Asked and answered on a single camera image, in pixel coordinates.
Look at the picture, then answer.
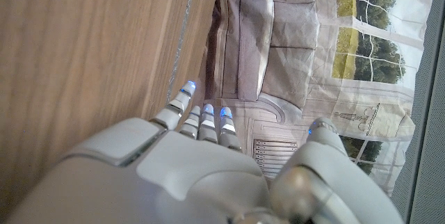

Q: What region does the printed sofa backdrop cloth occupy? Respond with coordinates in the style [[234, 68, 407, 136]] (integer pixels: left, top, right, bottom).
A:
[[204, 0, 437, 197]]

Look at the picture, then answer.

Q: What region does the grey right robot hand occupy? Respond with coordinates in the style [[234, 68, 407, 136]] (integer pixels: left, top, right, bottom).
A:
[[3, 80, 406, 224]]

